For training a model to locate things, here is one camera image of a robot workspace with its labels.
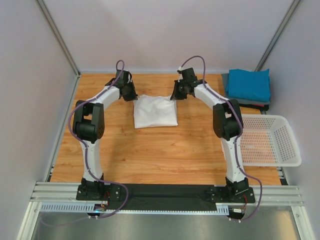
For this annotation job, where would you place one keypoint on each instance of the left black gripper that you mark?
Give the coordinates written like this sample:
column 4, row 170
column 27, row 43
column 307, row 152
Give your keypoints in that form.
column 133, row 96

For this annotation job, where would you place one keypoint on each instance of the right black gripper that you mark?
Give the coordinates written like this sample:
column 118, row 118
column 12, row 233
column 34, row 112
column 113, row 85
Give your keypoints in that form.
column 176, row 95

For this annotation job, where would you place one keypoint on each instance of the white t-shirt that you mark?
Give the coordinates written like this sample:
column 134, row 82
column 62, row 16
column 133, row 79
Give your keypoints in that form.
column 154, row 111

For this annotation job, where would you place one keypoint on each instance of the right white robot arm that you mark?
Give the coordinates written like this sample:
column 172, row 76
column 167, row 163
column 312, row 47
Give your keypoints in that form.
column 227, row 124

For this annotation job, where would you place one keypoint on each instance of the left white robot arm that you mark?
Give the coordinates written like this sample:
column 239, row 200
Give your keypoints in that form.
column 88, row 126

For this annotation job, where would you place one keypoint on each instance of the folded black red t-shirt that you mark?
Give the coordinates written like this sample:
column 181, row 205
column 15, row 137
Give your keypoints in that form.
column 261, row 107

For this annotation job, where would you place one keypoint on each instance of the white plastic basket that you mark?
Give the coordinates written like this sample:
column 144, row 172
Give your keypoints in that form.
column 268, row 141

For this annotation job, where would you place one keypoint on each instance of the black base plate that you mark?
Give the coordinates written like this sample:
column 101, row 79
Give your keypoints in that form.
column 172, row 196

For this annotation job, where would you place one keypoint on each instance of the left aluminium corner post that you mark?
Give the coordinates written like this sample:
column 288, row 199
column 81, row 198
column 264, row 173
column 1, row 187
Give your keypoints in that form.
column 54, row 29

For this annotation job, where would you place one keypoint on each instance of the aluminium corner post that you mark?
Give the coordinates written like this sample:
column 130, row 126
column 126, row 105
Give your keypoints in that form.
column 292, row 9
column 54, row 29

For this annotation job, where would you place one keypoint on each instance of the aluminium frame rail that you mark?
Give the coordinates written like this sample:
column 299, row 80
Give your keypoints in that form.
column 272, row 195

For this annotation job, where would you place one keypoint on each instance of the right aluminium corner post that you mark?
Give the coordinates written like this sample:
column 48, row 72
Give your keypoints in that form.
column 292, row 9

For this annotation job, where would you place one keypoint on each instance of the grey slotted cable duct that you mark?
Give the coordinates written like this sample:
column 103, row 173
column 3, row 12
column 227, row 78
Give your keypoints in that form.
column 94, row 208

